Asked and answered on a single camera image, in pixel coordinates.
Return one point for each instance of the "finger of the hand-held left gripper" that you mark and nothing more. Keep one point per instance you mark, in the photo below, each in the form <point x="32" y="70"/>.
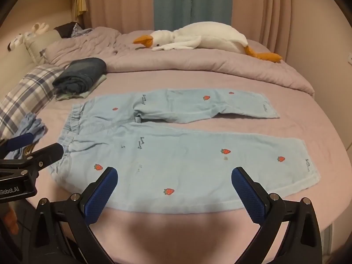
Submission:
<point x="48" y="154"/>
<point x="20" y="140"/>

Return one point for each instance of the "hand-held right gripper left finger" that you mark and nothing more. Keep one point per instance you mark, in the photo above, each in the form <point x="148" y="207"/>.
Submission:
<point x="101" y="195"/>

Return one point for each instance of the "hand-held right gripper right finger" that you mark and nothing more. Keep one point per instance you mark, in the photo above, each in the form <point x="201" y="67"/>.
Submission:
<point x="249" y="195"/>

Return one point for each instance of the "light blue strawberry pants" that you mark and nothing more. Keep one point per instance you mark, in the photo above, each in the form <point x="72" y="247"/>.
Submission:
<point x="178" y="148"/>

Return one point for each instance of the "person's left hand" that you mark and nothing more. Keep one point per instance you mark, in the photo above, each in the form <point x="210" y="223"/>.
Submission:
<point x="9" y="220"/>

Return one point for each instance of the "crumpled blue cloth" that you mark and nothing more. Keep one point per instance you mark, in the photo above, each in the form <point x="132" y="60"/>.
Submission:
<point x="31" y="125"/>

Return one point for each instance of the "plaid pillow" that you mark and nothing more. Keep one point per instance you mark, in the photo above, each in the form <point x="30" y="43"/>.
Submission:
<point x="24" y="93"/>

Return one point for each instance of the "folded dark denim jeans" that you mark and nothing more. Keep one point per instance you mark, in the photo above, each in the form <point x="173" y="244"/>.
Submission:
<point x="79" y="74"/>

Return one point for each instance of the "bed with pink sheet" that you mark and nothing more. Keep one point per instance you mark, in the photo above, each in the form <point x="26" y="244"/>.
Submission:
<point x="299" y="121"/>

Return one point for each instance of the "cream pillow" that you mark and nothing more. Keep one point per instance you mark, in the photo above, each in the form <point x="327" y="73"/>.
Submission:
<point x="38" y="48"/>

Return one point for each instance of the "white bunny plush toy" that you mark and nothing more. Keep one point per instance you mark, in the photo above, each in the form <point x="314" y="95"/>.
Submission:
<point x="20" y="37"/>

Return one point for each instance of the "dark clothing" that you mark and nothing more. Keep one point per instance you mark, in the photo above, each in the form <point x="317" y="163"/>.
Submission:
<point x="64" y="29"/>

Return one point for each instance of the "blue checked clothing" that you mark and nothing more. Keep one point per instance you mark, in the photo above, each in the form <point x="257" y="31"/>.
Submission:
<point x="81" y="30"/>

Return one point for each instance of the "mauve quilt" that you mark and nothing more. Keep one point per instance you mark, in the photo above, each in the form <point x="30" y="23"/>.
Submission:
<point x="192" y="63"/>

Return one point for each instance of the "yellow hanging cloth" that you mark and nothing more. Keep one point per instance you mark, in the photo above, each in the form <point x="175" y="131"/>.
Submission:
<point x="80" y="4"/>

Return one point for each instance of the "white goose plush toy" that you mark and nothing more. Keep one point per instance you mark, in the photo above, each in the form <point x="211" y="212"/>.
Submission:
<point x="209" y="37"/>

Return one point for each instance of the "pink curtain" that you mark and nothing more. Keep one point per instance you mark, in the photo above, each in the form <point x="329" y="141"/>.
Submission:
<point x="118" y="2"/>
<point x="261" y="8"/>

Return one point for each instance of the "teal curtain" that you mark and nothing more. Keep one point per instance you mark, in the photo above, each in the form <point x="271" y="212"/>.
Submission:
<point x="189" y="1"/>

